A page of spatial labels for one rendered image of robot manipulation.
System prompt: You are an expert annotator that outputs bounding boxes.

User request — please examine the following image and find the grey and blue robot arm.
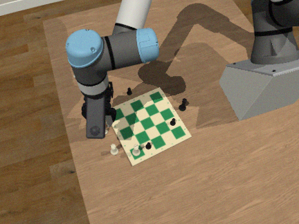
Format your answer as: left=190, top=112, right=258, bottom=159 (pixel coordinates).
left=66, top=0, right=299, bottom=139

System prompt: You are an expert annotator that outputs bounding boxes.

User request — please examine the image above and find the green and cream chessboard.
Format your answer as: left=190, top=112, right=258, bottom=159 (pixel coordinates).
left=112, top=87, right=192, bottom=166

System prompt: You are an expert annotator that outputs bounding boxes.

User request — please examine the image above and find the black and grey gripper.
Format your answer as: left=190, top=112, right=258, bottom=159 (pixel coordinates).
left=81, top=82, right=116, bottom=127

